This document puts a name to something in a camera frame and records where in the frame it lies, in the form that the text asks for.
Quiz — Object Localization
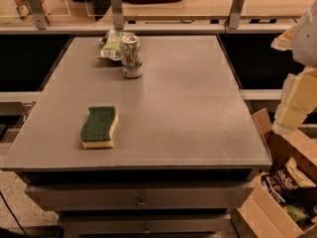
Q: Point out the orange package behind glass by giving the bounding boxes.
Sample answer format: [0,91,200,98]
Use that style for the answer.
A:
[0,0,50,25]

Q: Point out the black floor cable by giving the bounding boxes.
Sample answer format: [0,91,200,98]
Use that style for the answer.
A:
[0,191,31,238]

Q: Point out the yellow snack bag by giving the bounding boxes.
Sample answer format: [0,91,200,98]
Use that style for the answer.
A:
[285,157,316,188]

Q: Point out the grey drawer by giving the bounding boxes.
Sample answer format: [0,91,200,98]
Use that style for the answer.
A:
[25,181,254,212]
[58,214,231,236]

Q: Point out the left metal bracket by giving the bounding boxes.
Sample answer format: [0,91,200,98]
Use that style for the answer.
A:
[27,0,50,30]

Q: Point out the right metal bracket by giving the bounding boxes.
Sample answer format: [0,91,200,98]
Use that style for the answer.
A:
[226,0,245,29]

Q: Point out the green snack bag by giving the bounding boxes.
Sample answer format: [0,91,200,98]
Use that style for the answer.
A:
[283,204,309,223]

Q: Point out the green white 7up can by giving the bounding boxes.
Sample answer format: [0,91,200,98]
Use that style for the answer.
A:
[120,36,142,78]

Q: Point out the middle metal bracket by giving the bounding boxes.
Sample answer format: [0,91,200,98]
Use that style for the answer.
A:
[110,0,125,30]

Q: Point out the dark snack bag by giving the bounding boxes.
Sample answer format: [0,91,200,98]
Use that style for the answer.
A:
[261,168,299,204]

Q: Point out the green yellow sponge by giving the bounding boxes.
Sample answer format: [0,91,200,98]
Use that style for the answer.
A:
[80,106,118,149]

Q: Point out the green chip bag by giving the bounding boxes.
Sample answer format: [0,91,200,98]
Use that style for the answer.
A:
[97,30,134,61]

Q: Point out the metal bracket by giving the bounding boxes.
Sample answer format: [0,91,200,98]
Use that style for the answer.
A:
[110,0,125,30]
[226,0,245,29]
[27,0,50,30]

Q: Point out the cardboard box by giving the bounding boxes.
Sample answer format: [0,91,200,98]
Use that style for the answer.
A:
[239,109,317,238]

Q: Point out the lower grey drawer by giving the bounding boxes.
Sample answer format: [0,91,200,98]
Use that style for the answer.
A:
[58,214,231,236]

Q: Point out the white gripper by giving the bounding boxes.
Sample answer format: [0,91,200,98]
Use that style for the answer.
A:
[270,0,317,135]

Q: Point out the upper grey drawer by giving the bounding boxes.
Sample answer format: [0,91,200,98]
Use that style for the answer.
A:
[25,181,254,212]

